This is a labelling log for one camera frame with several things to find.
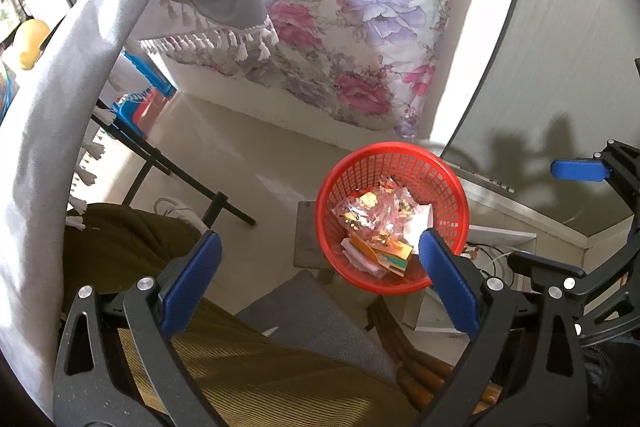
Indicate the white low shelf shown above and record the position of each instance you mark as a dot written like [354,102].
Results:
[500,234]

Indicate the grey seat cushion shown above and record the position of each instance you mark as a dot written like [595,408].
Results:
[320,322]

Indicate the grey metal door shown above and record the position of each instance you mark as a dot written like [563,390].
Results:
[575,32]

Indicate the grey tasselled tablecloth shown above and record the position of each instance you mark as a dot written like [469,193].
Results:
[50,107]

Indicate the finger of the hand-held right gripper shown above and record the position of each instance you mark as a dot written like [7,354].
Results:
[575,170]
[540,264]

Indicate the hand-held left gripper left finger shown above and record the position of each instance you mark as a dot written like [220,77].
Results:
[192,282]

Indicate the brown wooden stool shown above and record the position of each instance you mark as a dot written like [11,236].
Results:
[415,372]

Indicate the small grey stool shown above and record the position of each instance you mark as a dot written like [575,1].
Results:
[307,237]

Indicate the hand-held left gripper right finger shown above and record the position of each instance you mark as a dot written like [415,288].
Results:
[450,287]

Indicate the orange cardboard box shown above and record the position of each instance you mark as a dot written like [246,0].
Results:
[387,252]

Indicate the person's leg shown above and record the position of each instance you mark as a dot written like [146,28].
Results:
[250,377]

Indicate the white shoe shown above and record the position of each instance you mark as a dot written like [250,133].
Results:
[177,212]

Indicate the black folding table frame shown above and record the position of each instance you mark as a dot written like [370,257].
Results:
[165,162]

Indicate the blue plastic crate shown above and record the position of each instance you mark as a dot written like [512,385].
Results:
[140,107]

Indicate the clear pink plastic wrapper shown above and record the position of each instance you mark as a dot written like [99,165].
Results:
[380,212]

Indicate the yellow pomelo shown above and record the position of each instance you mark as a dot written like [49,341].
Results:
[30,44]

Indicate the red plastic basket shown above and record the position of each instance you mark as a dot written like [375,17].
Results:
[345,177]

